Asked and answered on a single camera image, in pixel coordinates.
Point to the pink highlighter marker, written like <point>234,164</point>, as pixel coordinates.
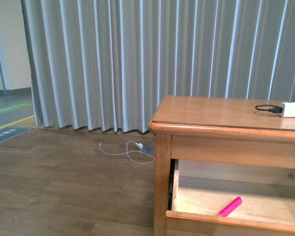
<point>228,209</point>

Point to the white charger adapter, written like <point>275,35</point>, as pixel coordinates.
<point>288,109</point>

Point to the wooden drawer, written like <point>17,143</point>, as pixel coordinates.
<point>215,199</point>

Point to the wooden nightstand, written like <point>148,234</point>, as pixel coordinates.
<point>218,130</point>

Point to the grey floor sign mat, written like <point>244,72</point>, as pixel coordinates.
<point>11,132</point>

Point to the grey floor outlet plate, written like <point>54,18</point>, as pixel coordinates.
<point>145,148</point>

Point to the grey pleated curtain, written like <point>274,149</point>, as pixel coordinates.
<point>108,63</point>

